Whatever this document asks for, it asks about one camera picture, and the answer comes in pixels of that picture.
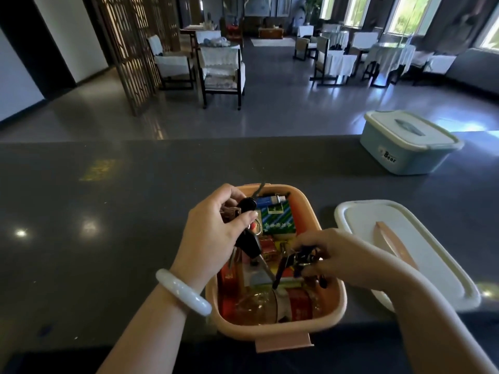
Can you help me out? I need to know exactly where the light blue lidded storage box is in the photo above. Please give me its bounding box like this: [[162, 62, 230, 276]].
[[359, 110, 465, 176]]

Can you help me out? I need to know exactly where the white lid with pink handle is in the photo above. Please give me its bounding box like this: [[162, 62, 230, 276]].
[[334, 199, 482, 313]]

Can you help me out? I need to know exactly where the dark wooden side table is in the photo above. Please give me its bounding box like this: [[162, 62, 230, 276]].
[[180, 24, 224, 48]]

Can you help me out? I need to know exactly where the green cigarette pack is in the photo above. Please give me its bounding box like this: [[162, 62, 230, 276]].
[[260, 201, 297, 235]]

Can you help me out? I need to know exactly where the bright window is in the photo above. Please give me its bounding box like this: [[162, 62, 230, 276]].
[[343, 0, 372, 28], [386, 0, 435, 36]]

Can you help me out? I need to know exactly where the clear yellow-edged case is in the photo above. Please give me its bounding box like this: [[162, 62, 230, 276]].
[[242, 265, 305, 289]]

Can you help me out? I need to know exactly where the round table with white cloth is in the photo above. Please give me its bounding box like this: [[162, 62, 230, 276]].
[[364, 43, 416, 88], [321, 30, 350, 50]]

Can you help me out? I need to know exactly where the dark chair with white cushions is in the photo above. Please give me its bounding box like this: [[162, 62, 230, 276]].
[[196, 44, 246, 110], [293, 26, 319, 61], [147, 34, 196, 90], [310, 36, 358, 87]]

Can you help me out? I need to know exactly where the white jade bangle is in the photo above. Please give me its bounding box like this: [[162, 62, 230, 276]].
[[155, 269, 213, 317]]

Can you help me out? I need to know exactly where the person's left forearm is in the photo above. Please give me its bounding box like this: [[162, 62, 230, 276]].
[[95, 282, 208, 374]]

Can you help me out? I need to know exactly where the person's left hand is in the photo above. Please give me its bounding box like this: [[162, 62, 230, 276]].
[[171, 184, 259, 289]]

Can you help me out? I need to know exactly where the blue lighter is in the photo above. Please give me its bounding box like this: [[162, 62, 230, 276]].
[[255, 194, 290, 209]]

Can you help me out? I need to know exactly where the green potted plant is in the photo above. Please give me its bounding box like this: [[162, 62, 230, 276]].
[[302, 0, 323, 26]]

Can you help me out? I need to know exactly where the dark metal key bunch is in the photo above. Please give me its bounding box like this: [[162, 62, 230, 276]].
[[272, 245, 329, 290]]

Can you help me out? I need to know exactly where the person's right hand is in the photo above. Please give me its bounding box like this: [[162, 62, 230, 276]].
[[290, 228, 391, 291]]

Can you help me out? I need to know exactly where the wooden lattice screen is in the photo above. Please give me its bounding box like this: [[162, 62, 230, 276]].
[[90, 0, 182, 117]]

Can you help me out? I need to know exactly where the white floor rug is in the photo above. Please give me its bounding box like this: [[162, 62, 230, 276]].
[[250, 37, 296, 47]]

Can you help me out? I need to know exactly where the grey sofa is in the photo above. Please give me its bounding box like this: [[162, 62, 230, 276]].
[[445, 47, 499, 96]]

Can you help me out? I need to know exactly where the large red box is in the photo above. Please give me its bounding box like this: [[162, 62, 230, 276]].
[[286, 288, 315, 322]]

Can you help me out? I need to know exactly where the low white armchair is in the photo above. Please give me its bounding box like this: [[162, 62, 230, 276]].
[[411, 50, 457, 86]]

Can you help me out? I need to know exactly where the pink plastic storage box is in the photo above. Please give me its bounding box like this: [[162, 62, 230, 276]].
[[205, 184, 347, 353]]

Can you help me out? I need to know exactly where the person's right forearm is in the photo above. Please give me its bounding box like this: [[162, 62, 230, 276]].
[[370, 245, 498, 374]]

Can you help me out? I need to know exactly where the black car key bunch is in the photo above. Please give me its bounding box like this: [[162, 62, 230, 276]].
[[220, 183, 277, 283]]

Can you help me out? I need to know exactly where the clear drinking glass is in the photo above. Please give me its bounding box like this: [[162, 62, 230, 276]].
[[233, 288, 290, 326]]

